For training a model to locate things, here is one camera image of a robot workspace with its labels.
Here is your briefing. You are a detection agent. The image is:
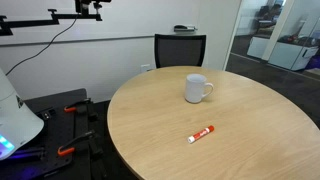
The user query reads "white ceramic mug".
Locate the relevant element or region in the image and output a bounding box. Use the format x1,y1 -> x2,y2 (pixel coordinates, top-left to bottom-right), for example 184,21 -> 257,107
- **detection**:
184,73 -> 215,104

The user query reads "black mesh office chair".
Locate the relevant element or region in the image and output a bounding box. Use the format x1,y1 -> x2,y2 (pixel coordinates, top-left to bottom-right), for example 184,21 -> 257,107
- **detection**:
154,33 -> 207,69

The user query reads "red and white marker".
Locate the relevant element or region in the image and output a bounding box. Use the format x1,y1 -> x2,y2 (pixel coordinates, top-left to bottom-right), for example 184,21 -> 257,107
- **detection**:
187,125 -> 215,144

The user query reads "whiteboard eraser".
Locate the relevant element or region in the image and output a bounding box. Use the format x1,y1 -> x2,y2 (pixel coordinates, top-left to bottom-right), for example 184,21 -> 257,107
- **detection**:
173,24 -> 198,33

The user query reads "white low cabinet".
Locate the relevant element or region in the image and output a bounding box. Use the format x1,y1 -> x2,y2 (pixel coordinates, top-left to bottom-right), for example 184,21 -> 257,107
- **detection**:
247,35 -> 272,61

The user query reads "black perforated robot table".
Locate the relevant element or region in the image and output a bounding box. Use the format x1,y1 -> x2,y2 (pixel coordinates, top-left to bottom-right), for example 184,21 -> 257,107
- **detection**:
0,87 -> 112,180

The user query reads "small black connector box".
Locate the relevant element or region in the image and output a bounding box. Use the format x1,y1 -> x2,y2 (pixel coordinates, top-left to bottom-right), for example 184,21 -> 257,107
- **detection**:
37,106 -> 57,121

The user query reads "white wall outlet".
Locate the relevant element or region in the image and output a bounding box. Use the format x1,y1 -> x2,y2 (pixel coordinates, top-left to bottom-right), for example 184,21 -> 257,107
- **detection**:
140,63 -> 155,74

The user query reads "white wall whiteboard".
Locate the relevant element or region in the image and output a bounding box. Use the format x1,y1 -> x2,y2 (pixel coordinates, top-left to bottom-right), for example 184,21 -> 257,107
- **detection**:
0,0 -> 203,47

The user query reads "orange handled black clamp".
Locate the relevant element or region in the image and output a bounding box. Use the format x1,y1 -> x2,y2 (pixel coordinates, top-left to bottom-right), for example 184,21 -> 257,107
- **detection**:
63,97 -> 93,114
56,129 -> 97,158

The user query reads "black camera on mount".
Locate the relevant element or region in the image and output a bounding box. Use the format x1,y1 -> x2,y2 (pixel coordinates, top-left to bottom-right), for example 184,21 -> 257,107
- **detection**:
74,0 -> 113,16

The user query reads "black camera cable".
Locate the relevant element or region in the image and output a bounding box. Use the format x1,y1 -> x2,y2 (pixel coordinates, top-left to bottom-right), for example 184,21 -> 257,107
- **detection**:
5,14 -> 80,77

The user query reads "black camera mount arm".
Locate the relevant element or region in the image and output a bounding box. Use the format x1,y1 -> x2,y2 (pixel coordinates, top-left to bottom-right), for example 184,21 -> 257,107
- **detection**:
0,8 -> 103,37

